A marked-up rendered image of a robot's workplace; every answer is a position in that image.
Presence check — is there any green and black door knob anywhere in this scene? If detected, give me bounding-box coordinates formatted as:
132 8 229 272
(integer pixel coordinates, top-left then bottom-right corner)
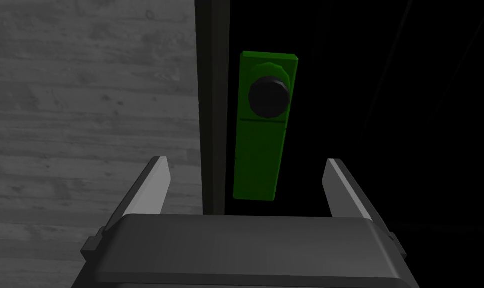
232 50 299 202

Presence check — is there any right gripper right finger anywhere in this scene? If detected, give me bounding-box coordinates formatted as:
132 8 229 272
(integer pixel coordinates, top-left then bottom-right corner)
321 158 391 234

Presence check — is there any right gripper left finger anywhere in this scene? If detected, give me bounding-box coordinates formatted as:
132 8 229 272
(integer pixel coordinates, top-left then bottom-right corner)
104 155 171 233

